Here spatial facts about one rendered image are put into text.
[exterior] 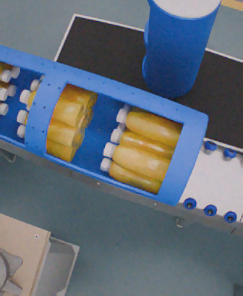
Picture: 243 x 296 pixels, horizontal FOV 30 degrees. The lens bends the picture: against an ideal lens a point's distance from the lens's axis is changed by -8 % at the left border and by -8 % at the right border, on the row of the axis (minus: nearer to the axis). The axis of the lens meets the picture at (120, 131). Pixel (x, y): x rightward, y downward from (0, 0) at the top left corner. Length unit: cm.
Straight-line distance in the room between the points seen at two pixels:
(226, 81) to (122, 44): 60
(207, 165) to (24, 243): 65
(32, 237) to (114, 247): 108
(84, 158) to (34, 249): 35
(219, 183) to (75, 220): 109
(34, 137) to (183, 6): 71
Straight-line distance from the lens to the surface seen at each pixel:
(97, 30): 257
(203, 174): 154
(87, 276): 244
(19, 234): 141
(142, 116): 135
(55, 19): 282
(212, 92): 246
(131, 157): 132
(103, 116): 152
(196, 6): 164
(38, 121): 129
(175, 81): 219
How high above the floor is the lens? 243
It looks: 75 degrees down
